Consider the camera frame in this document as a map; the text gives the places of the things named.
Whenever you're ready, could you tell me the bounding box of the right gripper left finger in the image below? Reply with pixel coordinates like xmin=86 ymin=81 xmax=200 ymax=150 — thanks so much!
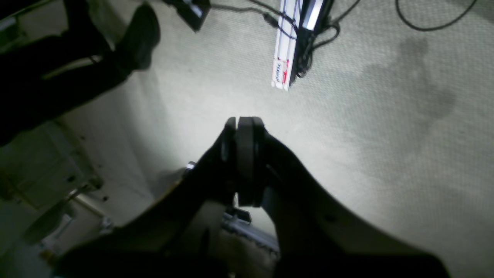
xmin=54 ymin=117 xmax=247 ymax=278

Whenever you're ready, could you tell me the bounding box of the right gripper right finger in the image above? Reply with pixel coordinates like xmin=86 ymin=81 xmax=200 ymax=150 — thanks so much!
xmin=237 ymin=117 xmax=450 ymax=278

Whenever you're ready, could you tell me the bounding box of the black shoe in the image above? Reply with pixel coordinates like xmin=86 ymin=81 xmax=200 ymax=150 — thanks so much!
xmin=114 ymin=2 xmax=161 ymax=71

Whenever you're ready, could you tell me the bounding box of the person's black trouser leg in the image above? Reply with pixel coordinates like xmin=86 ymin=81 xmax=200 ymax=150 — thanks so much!
xmin=1 ymin=0 xmax=132 ymax=146

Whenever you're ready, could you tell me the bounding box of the black device on floor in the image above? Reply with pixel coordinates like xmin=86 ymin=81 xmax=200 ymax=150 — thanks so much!
xmin=163 ymin=0 xmax=211 ymax=33

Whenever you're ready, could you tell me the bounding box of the white power strip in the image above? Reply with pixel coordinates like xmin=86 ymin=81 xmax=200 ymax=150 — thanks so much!
xmin=271 ymin=0 xmax=325 ymax=92

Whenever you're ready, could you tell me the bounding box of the black cable to power strip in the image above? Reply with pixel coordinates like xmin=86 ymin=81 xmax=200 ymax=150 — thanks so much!
xmin=210 ymin=3 xmax=278 ymax=28

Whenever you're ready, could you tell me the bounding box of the black floor cable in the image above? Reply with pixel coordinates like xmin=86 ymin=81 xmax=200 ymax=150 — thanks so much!
xmin=395 ymin=0 xmax=479 ymax=32

